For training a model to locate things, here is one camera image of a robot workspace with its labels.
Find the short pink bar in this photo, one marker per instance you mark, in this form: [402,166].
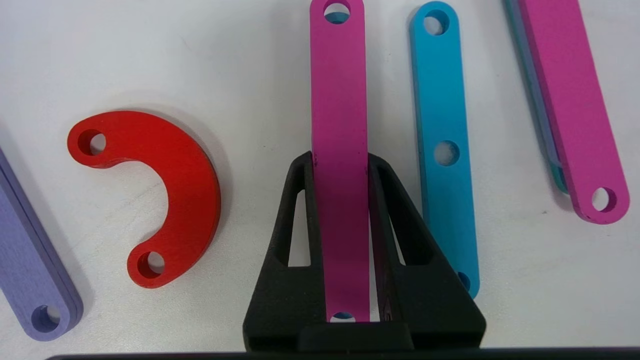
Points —
[575,100]

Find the short blue bar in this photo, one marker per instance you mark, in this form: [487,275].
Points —
[445,210]

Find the long pink bar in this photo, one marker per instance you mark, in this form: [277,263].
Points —
[340,125]

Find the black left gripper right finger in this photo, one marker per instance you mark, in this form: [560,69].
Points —
[430,310]

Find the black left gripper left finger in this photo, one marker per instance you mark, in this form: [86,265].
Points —
[280,300]

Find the short purple bar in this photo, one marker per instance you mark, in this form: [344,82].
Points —
[30,270]

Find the small red arc piece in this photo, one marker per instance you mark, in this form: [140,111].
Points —
[190,190]

